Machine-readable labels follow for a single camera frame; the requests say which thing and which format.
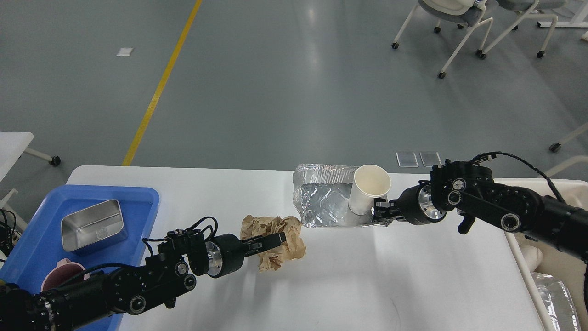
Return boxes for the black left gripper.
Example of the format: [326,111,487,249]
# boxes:
[205,232,287,278]

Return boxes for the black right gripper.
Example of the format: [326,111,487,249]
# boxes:
[373,183,447,226]

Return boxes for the white paper cup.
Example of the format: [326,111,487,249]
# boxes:
[348,164,391,215]

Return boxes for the brown paper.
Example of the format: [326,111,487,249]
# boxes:
[241,215,306,273]

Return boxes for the aluminium foil container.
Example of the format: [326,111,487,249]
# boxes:
[293,164,393,228]

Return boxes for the stainless steel square tray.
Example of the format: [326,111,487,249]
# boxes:
[60,199,128,256]

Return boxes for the pink plastic mug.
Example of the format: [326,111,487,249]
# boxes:
[40,258,86,292]

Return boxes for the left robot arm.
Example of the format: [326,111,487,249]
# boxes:
[0,218,287,331]

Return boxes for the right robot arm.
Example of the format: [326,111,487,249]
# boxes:
[370,151,588,263]

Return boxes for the floor outlet plate left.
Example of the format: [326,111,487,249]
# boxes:
[396,151,419,168]

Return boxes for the floor outlet plate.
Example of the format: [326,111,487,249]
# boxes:
[396,151,419,168]
[418,151,442,167]

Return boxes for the floor outlet plate right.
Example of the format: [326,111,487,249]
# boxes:
[418,151,442,167]

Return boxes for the beige plastic bin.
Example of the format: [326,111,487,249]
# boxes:
[495,178,588,331]

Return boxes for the white chair leg with caster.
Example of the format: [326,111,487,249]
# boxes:
[548,122,588,153]

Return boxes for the foil item in bin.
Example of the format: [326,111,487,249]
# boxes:
[531,272,581,331]

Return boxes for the white grey chair left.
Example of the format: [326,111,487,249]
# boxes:
[391,0,494,79]

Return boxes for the white grey chair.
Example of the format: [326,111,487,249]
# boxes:
[391,0,494,79]
[476,0,567,59]

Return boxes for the blue plastic tray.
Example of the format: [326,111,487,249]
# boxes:
[1,185,159,331]

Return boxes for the white grey chair right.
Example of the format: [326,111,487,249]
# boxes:
[476,0,567,59]

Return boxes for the white side table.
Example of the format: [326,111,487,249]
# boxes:
[0,131,34,181]

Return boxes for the white desk base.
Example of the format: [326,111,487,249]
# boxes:
[541,0,588,28]

